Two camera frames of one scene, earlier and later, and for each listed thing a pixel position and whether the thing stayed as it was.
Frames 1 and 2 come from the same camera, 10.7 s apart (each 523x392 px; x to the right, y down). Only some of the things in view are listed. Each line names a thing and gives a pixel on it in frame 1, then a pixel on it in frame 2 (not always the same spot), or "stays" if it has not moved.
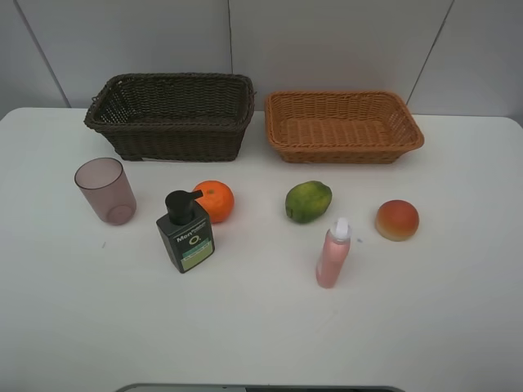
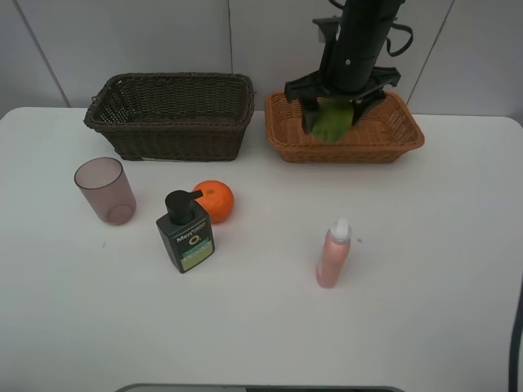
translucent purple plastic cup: x=104 y=183 stays
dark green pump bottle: x=186 y=229 stays
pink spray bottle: x=333 y=253 stays
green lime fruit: x=306 y=201 -> x=334 y=119
